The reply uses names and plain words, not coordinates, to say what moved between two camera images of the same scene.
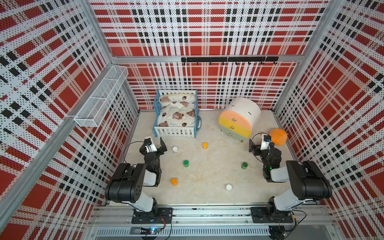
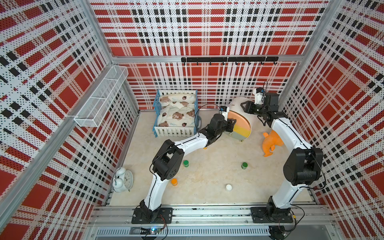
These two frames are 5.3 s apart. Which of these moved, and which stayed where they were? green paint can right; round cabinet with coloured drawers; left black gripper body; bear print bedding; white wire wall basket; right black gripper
Moved: left black gripper body; right black gripper
Stayed: bear print bedding; white wire wall basket; green paint can right; round cabinet with coloured drawers
